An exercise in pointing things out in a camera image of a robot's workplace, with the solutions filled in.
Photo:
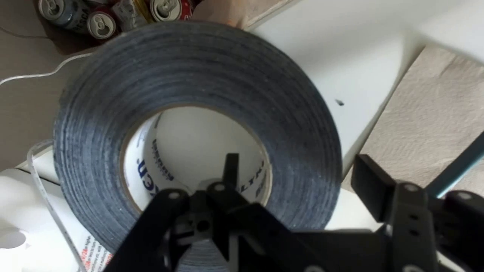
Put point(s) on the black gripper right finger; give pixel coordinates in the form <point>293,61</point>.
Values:
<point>428,236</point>

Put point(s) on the black masking tape roll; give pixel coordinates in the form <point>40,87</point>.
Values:
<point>201,66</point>

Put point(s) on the brown paper napkin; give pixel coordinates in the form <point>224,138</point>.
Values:
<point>428,116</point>

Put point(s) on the silver drink can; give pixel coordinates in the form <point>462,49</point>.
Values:
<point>101,25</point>
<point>53,10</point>

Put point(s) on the dark can top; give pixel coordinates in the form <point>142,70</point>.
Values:
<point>165,8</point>

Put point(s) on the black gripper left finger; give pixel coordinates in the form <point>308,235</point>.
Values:
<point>201,242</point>

